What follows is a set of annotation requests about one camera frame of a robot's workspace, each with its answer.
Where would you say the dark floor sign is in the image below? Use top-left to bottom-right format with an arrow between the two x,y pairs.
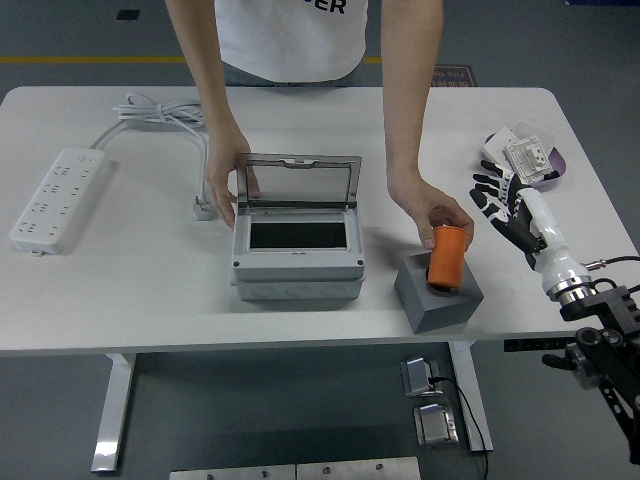
430,63 -> 479,89

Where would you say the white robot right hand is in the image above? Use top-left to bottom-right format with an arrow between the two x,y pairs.
468,158 -> 590,296

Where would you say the person's right hand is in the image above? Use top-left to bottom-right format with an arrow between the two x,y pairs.
204,139 -> 262,231

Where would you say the person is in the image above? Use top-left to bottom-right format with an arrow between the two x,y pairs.
212,0 -> 371,89

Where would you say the grey block battery holder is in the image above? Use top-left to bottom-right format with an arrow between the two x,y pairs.
393,249 -> 485,335

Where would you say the thin black floor cable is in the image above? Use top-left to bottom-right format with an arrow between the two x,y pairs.
428,374 -> 490,480

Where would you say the white printed socket module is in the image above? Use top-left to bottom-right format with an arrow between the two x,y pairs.
502,137 -> 551,185

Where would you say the orange cylindrical battery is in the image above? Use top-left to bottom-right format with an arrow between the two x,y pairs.
425,225 -> 467,291

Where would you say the plain white switch plate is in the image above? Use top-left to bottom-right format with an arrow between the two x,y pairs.
482,127 -> 521,166

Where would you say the white power strip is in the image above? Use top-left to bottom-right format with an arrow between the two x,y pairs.
10,144 -> 109,257

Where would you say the white power cord with plug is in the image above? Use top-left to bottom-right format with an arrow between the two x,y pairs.
89,93 -> 221,222

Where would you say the grey metal plate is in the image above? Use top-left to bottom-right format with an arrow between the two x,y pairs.
295,456 -> 421,480
168,463 -> 297,480

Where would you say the white table leg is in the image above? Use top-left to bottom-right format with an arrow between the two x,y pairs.
89,352 -> 137,474
447,341 -> 495,454

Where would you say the black table control panel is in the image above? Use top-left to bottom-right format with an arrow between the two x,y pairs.
503,338 -> 576,352

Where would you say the person's left hand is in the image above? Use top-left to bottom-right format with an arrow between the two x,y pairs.
387,167 -> 476,250

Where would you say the grey plastic junction box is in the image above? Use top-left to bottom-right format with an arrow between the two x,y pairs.
229,207 -> 365,301

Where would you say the silver foot pedal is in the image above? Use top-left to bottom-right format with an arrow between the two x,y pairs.
412,403 -> 460,448
399,354 -> 444,399

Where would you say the clear plastic packet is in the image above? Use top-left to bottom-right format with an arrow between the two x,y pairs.
514,117 -> 559,151

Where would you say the purple plastic tray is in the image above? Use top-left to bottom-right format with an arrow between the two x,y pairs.
487,132 -> 570,194

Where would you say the smoky transparent box lid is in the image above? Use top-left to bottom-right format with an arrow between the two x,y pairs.
234,152 -> 363,211

